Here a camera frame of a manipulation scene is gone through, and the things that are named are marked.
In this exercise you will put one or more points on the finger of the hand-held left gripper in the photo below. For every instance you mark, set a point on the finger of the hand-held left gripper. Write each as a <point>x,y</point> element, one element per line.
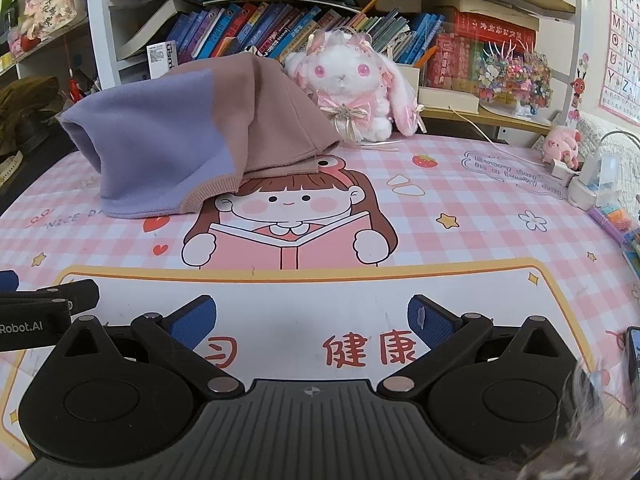
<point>7,280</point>
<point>75,294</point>

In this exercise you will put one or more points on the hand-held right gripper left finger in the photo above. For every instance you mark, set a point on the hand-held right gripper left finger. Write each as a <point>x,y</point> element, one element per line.
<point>192,322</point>

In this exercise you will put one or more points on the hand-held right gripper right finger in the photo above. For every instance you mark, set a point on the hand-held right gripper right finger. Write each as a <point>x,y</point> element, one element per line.
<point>425,322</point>

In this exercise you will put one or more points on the purple and brown sweater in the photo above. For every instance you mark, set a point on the purple and brown sweater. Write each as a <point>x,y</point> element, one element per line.
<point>175,135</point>

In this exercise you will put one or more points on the pink checked cartoon desk mat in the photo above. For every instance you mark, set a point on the pink checked cartoon desk mat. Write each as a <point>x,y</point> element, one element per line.
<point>450,240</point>

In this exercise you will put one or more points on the dark olive garment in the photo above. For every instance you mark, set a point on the dark olive garment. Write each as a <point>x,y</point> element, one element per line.
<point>27,100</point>

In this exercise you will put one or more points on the white desk gadget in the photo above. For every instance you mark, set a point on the white desk gadget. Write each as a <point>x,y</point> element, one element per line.
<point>582,192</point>

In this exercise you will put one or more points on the white charger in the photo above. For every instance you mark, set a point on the white charger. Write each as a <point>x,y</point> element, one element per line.
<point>562,170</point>

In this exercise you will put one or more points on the furry grey sleeve cuff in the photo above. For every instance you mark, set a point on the furry grey sleeve cuff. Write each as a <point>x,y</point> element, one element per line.
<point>600,435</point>

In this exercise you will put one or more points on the red tassel ornament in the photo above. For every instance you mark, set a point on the red tassel ornament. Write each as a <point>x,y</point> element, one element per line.
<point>75,80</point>

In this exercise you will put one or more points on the black smartphone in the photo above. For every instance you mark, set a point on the black smartphone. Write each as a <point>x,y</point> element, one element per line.
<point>635,355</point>

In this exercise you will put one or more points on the colourful stationery pile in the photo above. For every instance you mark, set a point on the colourful stationery pile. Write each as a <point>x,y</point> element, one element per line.
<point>617,225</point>

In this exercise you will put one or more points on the pink pig plush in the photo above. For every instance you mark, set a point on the pink pig plush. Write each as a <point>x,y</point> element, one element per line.
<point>560,142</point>

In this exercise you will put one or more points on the flat white box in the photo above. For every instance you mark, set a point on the flat white box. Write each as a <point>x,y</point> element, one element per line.
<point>447,97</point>

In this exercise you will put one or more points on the white barcode packet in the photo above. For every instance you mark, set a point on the white barcode packet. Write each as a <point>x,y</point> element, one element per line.
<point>159,60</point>

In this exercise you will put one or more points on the white knit cloth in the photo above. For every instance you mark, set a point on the white knit cloth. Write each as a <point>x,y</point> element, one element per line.
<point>592,132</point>

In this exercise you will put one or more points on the white wooden bookshelf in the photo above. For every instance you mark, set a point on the white wooden bookshelf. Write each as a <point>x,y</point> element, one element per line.
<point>95,35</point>

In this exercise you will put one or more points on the colourful hair clip bouquet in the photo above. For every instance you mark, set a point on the colourful hair clip bouquet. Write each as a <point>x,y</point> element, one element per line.
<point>510,75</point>

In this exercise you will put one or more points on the white pink bunny plush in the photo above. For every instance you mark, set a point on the white pink bunny plush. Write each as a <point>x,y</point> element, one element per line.
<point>345,67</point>

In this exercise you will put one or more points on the red book set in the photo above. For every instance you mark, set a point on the red book set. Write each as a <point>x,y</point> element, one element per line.
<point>460,55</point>

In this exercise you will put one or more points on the thick white book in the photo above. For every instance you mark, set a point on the thick white book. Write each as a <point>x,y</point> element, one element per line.
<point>155,25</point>

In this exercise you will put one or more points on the pink flower decoration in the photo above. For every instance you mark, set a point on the pink flower decoration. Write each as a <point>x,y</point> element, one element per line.
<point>47,0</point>

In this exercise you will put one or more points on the row of colourful books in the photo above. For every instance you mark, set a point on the row of colourful books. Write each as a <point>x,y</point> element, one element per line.
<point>250,25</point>

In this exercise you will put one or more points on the red deer wall sticker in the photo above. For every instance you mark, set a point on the red deer wall sticker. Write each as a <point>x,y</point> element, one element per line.
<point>579,85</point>

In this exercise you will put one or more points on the alphabet wall poster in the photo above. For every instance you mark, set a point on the alphabet wall poster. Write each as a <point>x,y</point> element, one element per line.
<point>622,50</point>

